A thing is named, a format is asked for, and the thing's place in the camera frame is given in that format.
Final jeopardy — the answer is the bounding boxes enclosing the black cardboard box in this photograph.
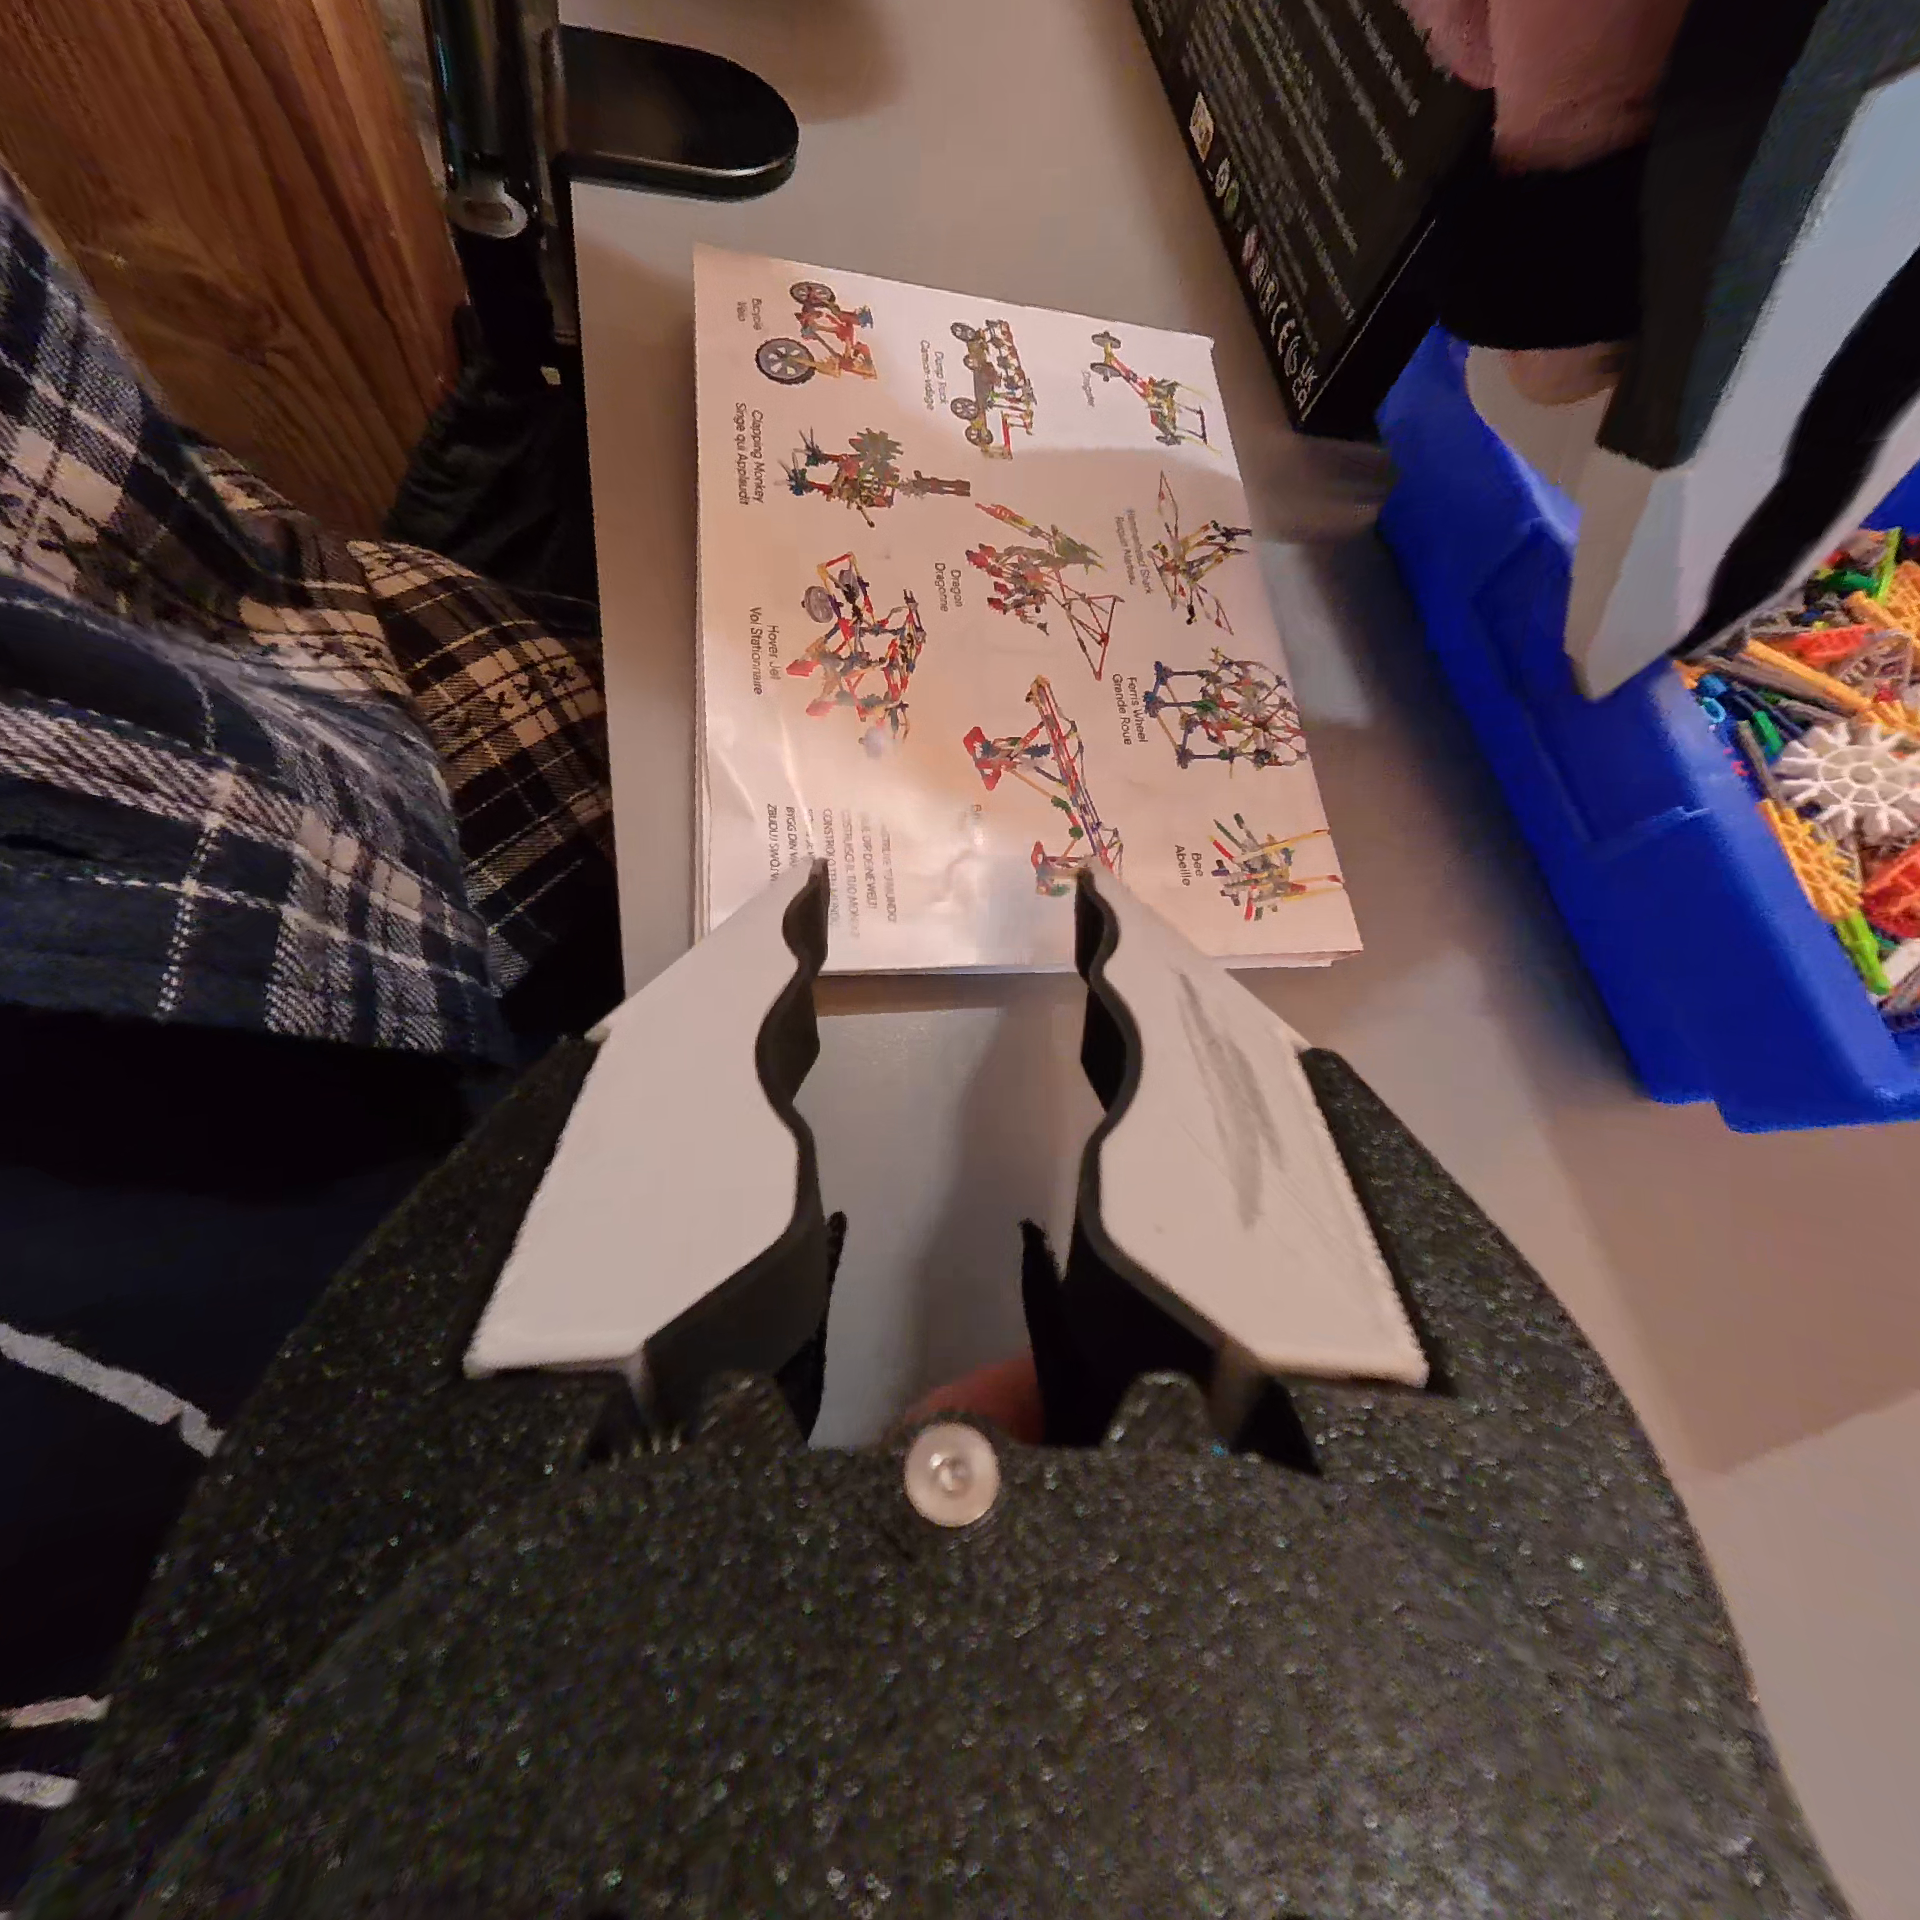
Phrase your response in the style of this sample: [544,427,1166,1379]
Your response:
[1133,0,1503,440]

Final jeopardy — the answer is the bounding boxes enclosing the person's clothed body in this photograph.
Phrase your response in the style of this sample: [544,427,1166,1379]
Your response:
[0,165,622,1920]

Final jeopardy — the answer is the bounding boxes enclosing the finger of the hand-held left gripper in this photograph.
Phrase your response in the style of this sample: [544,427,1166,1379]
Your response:
[1604,0,1920,464]
[1562,165,1920,703]

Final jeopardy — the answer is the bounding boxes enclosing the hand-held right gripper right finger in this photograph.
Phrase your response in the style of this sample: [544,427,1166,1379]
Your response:
[1020,871,1432,1433]

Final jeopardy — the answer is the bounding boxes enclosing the blue plastic bin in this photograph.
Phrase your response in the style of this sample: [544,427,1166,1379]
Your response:
[1375,324,1920,1136]

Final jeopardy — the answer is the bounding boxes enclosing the person's left hand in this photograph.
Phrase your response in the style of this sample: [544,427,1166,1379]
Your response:
[1407,0,1697,169]

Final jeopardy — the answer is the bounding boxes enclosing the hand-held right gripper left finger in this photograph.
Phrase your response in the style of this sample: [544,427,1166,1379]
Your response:
[466,865,846,1430]

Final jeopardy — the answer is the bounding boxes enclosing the wooden post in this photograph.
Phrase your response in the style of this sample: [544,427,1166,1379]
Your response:
[0,0,476,537]

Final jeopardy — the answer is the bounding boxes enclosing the printed toy model leaflet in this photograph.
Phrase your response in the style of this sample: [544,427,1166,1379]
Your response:
[692,247,1366,979]

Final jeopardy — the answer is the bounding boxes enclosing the pile of colourful toy pieces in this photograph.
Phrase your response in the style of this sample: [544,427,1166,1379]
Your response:
[1675,527,1920,1037]

